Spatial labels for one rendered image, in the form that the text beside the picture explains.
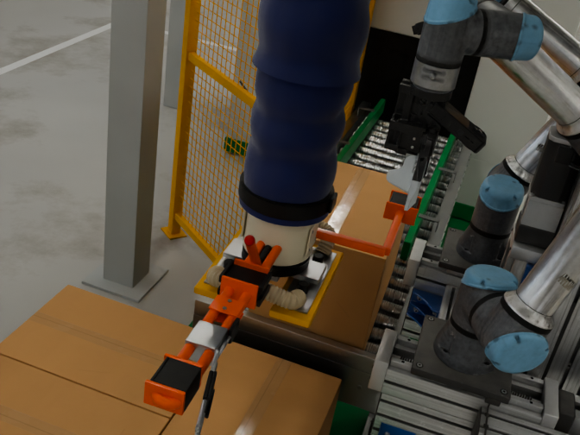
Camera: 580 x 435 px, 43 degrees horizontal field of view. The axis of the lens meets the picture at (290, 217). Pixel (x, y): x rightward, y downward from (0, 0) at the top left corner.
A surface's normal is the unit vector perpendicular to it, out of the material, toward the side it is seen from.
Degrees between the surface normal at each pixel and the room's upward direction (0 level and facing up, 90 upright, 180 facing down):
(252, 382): 0
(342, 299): 90
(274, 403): 0
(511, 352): 97
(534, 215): 90
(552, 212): 90
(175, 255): 0
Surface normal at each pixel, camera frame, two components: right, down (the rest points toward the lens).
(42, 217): 0.15, -0.86
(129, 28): -0.33, 0.42
